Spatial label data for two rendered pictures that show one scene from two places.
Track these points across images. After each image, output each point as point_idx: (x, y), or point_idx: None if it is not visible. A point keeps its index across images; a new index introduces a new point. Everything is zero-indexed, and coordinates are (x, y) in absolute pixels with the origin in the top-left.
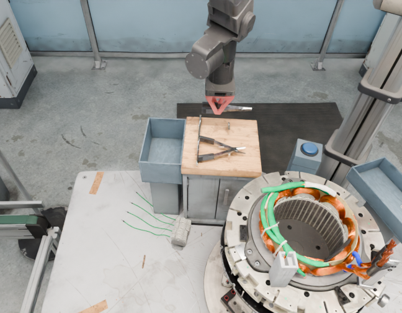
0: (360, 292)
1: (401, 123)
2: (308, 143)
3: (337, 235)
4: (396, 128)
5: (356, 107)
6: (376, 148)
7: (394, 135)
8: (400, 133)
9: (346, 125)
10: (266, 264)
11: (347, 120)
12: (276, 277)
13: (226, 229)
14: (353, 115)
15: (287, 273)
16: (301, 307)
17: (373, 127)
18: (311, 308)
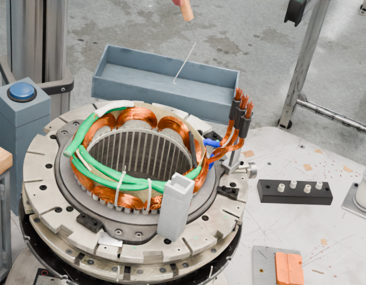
0: (235, 176)
1: None
2: (14, 85)
3: (162, 149)
4: None
5: (26, 5)
6: None
7: (0, 49)
8: (5, 43)
9: (25, 37)
10: (147, 227)
11: (22, 30)
12: (179, 217)
13: (57, 245)
14: (29, 18)
15: (187, 201)
16: (213, 232)
17: (61, 20)
18: (221, 224)
